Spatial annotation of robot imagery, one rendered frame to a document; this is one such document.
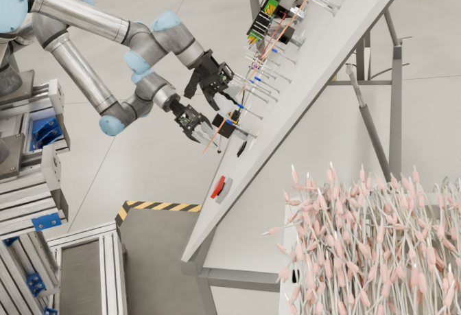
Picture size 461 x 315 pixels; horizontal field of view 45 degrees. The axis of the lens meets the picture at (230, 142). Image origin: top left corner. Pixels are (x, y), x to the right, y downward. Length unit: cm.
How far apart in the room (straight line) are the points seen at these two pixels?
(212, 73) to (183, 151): 210
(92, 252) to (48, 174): 106
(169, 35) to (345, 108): 104
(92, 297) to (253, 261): 108
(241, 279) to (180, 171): 186
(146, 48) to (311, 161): 83
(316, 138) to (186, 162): 150
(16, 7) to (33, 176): 60
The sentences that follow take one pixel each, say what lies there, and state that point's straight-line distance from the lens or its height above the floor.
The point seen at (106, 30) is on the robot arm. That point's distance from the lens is 167.
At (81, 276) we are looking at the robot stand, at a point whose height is 21.
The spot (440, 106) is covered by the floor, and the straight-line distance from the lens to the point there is 387.
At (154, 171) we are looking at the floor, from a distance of 356.
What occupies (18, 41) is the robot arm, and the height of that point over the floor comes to 133.
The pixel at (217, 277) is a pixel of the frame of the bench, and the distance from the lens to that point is 173.
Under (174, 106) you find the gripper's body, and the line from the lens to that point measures 180.
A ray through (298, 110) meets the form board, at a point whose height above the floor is 141.
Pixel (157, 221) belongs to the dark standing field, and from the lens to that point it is 319.
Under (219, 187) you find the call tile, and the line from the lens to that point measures 151.
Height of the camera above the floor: 208
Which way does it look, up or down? 35 degrees down
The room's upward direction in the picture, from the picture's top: 11 degrees counter-clockwise
